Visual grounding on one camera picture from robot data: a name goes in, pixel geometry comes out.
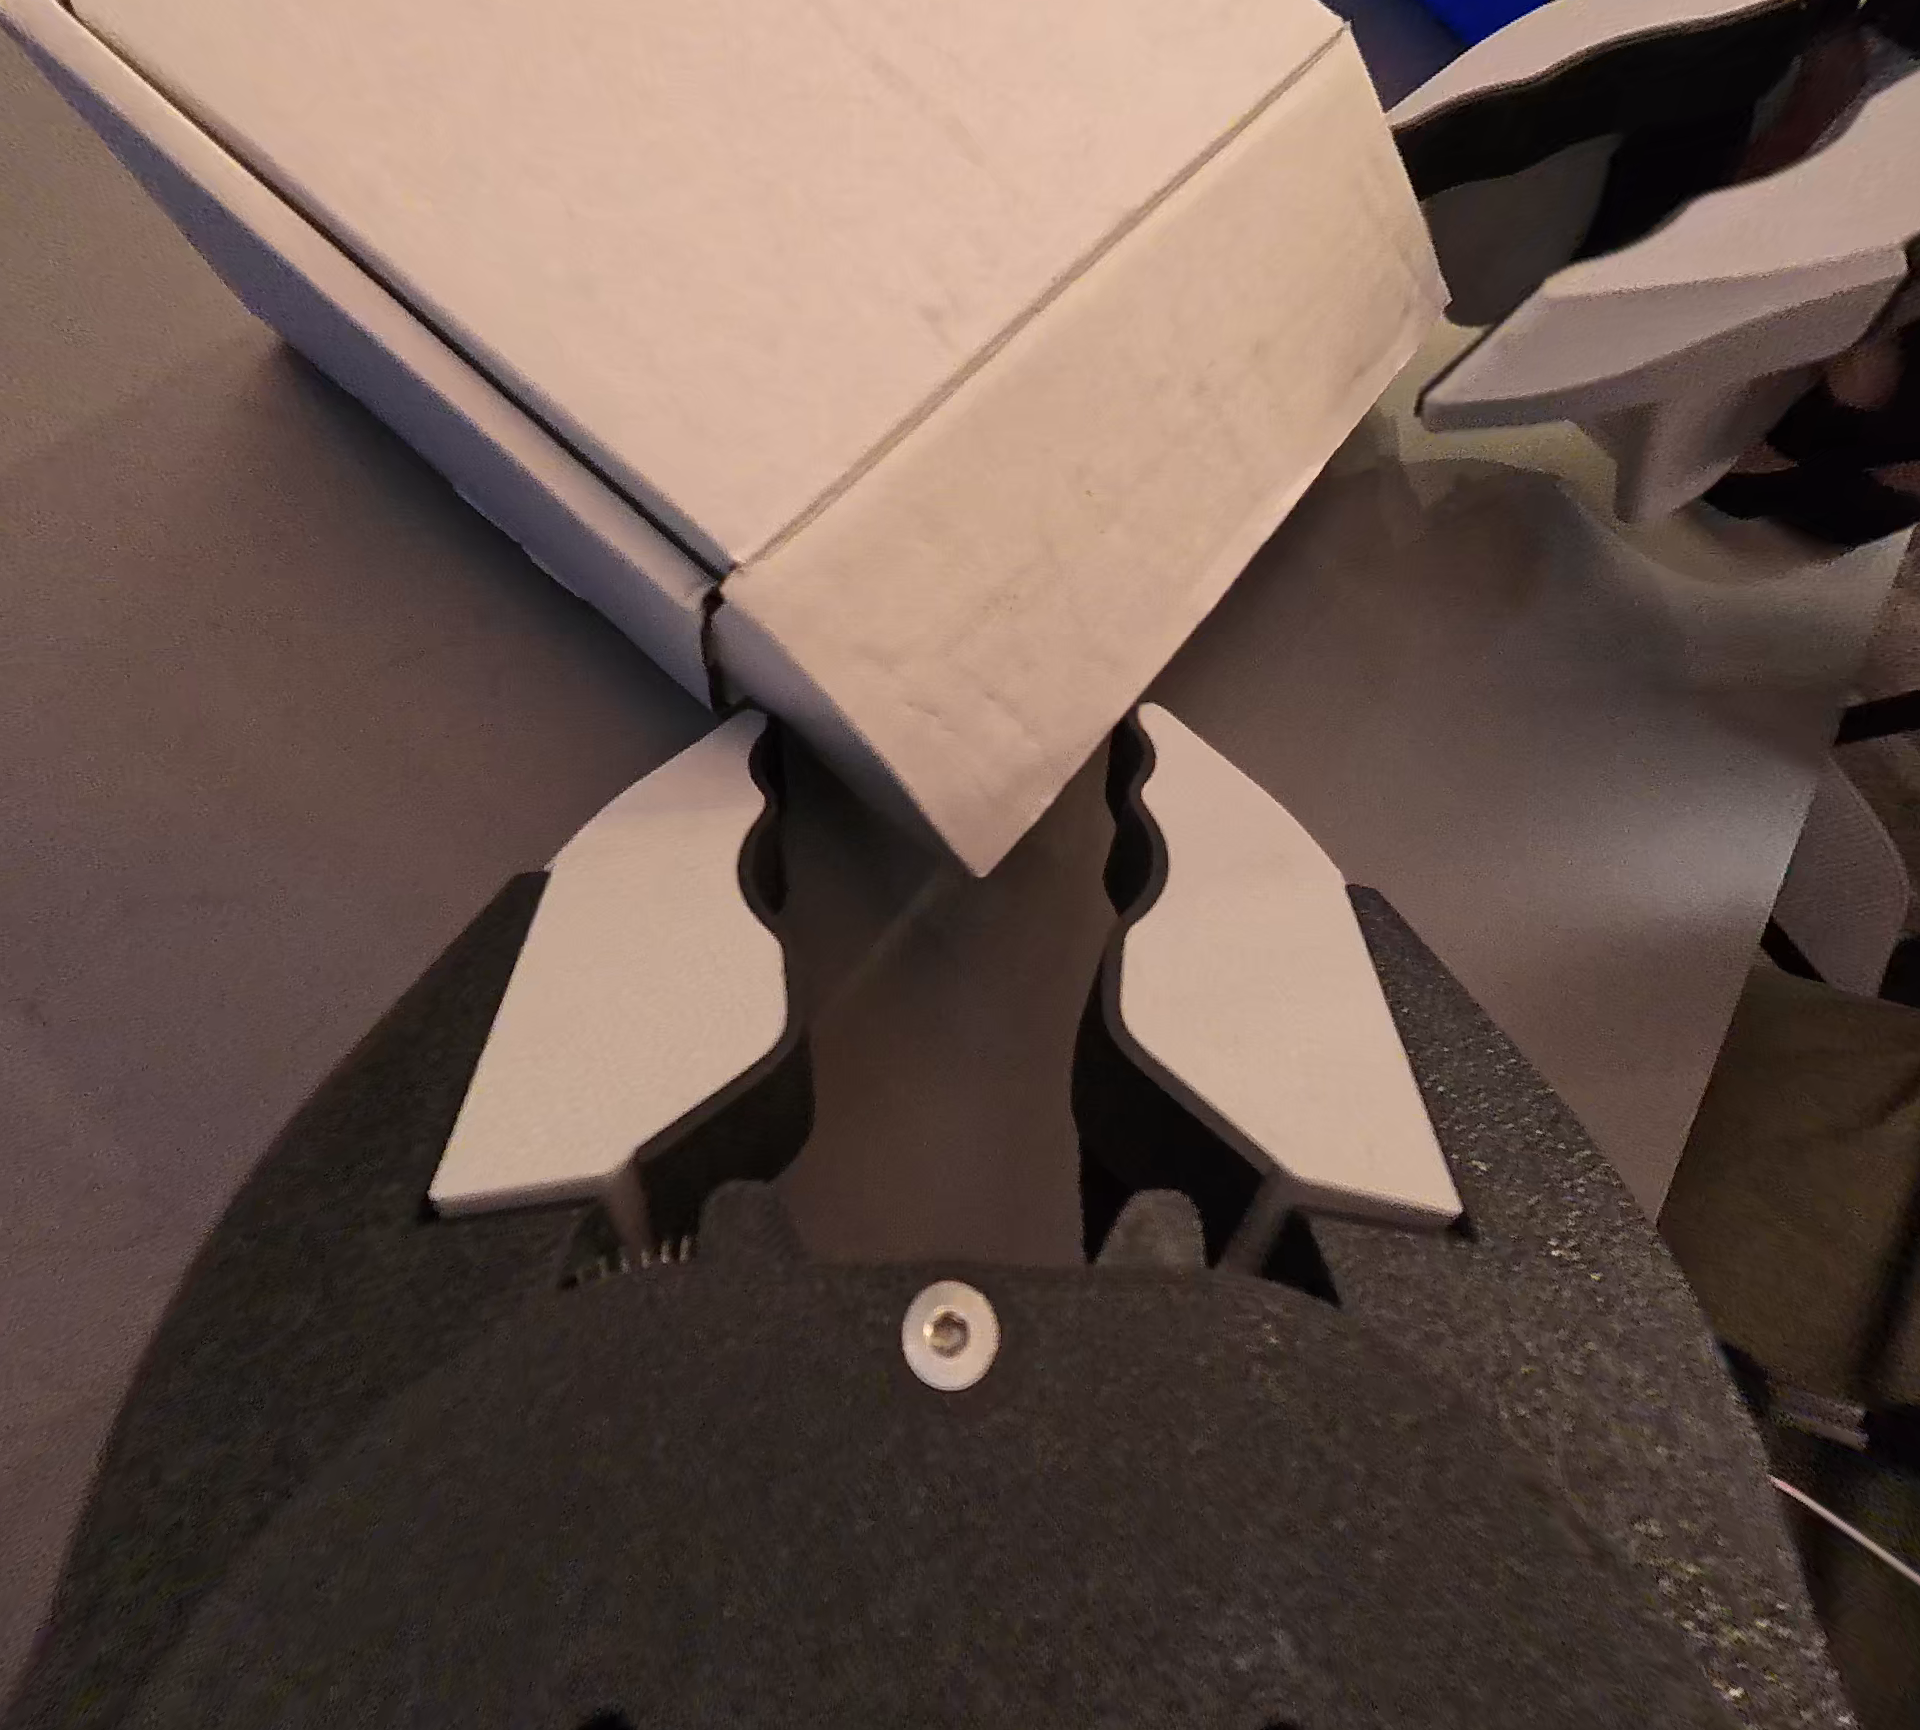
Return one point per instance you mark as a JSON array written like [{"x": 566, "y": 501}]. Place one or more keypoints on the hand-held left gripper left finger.
[{"x": 630, "y": 1010}]

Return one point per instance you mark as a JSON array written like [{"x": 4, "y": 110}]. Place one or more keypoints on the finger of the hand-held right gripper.
[
  {"x": 1650, "y": 14},
  {"x": 1677, "y": 323}
]

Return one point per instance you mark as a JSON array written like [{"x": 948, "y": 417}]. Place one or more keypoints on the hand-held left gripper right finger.
[{"x": 1272, "y": 1010}]

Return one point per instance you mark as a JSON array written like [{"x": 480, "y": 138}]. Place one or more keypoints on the white cardboard box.
[{"x": 749, "y": 183}]

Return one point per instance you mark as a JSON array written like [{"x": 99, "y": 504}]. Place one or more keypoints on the person's olive clothing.
[{"x": 1797, "y": 1161}]

